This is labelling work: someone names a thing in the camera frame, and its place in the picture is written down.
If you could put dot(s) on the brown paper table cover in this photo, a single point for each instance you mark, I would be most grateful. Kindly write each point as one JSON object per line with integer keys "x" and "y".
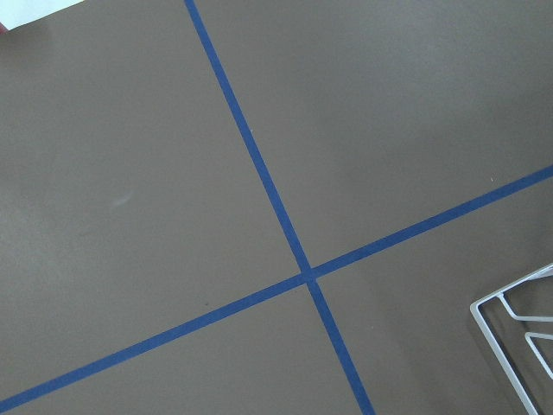
{"x": 269, "y": 207}

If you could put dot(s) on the white wire cup holder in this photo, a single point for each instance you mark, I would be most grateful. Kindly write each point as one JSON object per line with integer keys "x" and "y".
{"x": 516, "y": 322}

